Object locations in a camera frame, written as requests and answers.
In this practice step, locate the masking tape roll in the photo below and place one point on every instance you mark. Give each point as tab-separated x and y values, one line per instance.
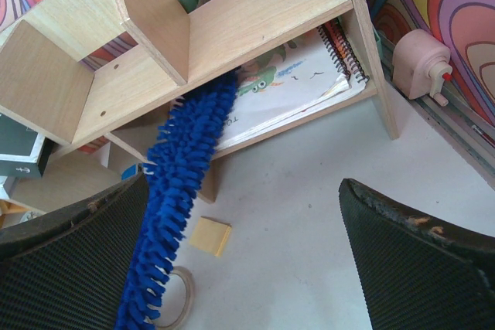
177	300

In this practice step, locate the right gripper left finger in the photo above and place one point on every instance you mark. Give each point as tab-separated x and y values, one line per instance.
67	269

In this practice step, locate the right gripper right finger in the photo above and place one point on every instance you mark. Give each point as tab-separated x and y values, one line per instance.
417	271

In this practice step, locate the blue microfiber duster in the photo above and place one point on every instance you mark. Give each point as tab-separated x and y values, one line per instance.
178	164

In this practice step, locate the blue pencil sharpener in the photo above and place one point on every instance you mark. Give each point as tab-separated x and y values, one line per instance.
131	171

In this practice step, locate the spiral bound drawing notebook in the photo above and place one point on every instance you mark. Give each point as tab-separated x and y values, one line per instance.
311	72

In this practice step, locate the light wooden bookshelf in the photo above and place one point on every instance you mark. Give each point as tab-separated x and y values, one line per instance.
77	70

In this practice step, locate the yellow sticky note pad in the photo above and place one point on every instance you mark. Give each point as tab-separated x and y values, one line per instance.
210	236

